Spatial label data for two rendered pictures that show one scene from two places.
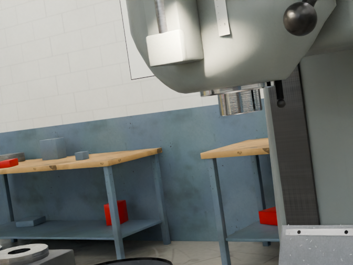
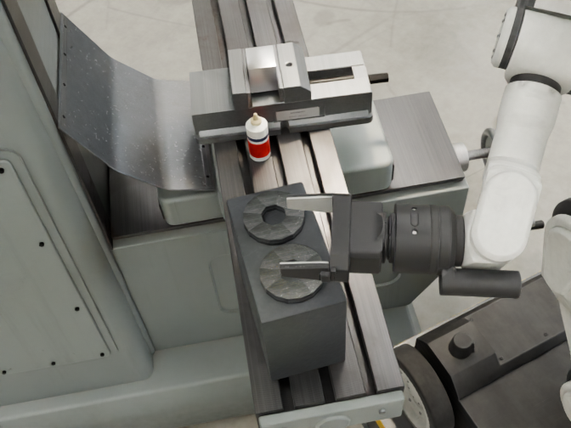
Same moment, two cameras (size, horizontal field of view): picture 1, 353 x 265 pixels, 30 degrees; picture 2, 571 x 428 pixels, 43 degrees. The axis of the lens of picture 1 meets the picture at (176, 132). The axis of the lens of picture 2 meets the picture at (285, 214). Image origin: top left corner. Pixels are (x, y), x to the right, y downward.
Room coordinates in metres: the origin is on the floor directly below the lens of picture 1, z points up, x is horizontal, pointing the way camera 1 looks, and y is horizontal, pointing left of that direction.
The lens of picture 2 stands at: (1.43, 0.76, 1.95)
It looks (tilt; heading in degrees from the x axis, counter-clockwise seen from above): 53 degrees down; 229
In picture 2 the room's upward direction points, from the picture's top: 5 degrees counter-clockwise
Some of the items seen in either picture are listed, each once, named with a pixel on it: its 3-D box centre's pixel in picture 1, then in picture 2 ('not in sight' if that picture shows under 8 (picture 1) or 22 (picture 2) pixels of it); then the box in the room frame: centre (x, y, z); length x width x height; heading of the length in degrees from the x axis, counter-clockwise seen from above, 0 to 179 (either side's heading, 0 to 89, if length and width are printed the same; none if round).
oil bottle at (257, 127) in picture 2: not in sight; (257, 134); (0.85, 0.03, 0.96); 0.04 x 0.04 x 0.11
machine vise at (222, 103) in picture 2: not in sight; (279, 87); (0.73, -0.03, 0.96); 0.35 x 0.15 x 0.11; 142
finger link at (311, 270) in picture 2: not in sight; (304, 273); (1.10, 0.41, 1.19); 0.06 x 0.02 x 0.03; 130
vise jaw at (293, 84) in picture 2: not in sight; (291, 71); (0.71, -0.01, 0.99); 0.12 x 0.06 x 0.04; 52
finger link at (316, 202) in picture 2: not in sight; (310, 199); (1.01, 0.34, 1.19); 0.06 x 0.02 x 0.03; 130
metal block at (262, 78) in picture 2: not in sight; (262, 69); (0.75, -0.05, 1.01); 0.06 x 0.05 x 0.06; 52
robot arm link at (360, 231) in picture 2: not in sight; (379, 239); (1.00, 0.44, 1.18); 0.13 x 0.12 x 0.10; 40
